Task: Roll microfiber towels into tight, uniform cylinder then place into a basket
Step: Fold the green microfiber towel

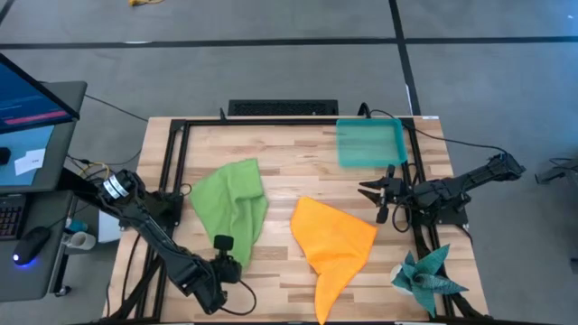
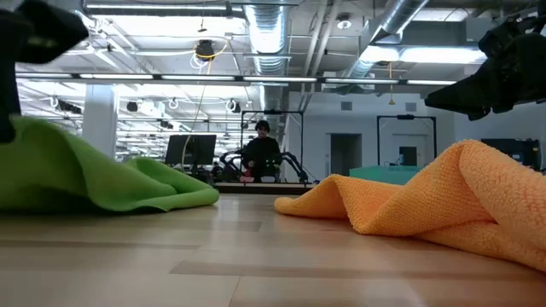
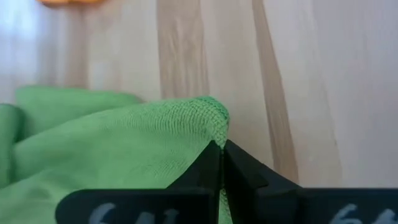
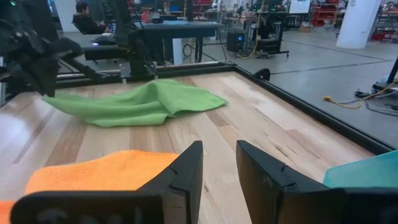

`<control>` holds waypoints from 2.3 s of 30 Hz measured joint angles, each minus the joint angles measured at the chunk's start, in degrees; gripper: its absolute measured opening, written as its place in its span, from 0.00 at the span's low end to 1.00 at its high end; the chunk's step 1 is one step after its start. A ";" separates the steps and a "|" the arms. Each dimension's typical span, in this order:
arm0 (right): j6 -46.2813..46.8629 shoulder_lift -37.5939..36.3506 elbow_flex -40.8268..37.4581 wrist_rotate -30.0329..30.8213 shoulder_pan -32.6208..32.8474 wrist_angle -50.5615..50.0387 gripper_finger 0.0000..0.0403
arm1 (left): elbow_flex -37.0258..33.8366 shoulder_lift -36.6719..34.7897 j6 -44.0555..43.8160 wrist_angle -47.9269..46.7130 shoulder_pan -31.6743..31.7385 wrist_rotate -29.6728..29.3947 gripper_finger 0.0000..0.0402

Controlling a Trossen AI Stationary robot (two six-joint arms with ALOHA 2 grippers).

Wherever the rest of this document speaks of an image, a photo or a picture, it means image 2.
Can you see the long LED light bar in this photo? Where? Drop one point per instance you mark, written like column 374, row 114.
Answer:
column 213, row 78

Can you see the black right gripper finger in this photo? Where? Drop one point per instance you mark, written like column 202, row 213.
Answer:
column 460, row 100

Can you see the black gantry frame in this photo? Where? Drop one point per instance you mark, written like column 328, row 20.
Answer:
column 405, row 117
column 272, row 112

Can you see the silver smooth ceiling duct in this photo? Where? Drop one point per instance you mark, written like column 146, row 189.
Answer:
column 392, row 21

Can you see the black equipment screen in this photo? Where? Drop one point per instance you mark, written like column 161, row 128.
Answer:
column 512, row 151

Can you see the black computer monitor back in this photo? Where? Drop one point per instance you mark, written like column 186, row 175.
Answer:
column 192, row 149

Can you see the black background robot arm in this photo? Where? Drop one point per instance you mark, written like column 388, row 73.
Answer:
column 228, row 164
column 296, row 164

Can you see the black aluminium table frame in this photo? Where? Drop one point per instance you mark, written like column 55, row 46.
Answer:
column 264, row 187

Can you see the silver ribbed ceiling duct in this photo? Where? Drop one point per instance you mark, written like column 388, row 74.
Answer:
column 266, row 34

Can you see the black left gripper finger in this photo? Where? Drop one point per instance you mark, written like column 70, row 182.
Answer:
column 6, row 98

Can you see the orange microfiber towel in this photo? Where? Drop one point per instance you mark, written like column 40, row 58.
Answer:
column 426, row 192

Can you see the green microfiber towel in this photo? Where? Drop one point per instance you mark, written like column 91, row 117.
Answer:
column 64, row 170

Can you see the white square pillar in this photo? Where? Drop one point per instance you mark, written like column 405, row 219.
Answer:
column 99, row 119

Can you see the person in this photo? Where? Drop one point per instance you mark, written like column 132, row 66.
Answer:
column 261, row 155

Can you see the teal plastic basket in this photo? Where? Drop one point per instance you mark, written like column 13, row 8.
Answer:
column 384, row 175

